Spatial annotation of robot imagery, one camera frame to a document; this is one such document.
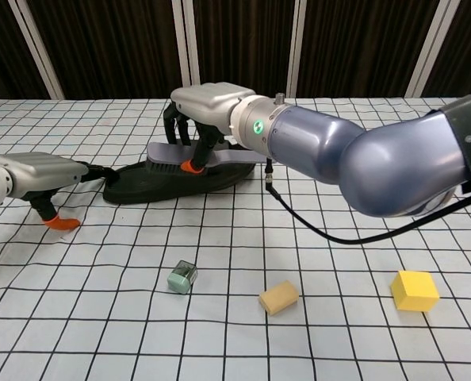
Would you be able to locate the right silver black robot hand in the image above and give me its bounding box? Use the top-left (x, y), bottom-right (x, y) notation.
top-left (163, 82), bottom-right (257, 175)

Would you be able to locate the grey brush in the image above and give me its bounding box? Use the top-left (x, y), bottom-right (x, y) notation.
top-left (146, 141), bottom-right (269, 175)

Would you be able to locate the white checkered tablecloth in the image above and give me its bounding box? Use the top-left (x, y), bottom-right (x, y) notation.
top-left (0, 96), bottom-right (471, 381)

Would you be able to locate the tan sponge block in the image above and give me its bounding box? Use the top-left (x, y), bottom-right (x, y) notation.
top-left (258, 279), bottom-right (301, 317)

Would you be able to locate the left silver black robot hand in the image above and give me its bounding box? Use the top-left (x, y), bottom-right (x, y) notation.
top-left (1, 152), bottom-right (117, 232)

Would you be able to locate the small green clear box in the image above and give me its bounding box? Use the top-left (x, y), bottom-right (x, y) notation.
top-left (167, 260), bottom-right (199, 294)

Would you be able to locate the white frame post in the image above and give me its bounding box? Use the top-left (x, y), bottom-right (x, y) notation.
top-left (412, 0), bottom-right (454, 98)
top-left (170, 0), bottom-right (202, 98)
top-left (286, 0), bottom-right (308, 98)
top-left (7, 0), bottom-right (65, 100)

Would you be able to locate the black rubber slipper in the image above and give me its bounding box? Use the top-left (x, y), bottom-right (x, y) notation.
top-left (102, 152), bottom-right (256, 206)

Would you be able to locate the black strap with white print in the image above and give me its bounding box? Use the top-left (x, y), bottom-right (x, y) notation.
top-left (446, 94), bottom-right (471, 196)

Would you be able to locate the yellow block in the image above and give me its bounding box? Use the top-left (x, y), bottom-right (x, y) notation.
top-left (391, 271), bottom-right (442, 313)

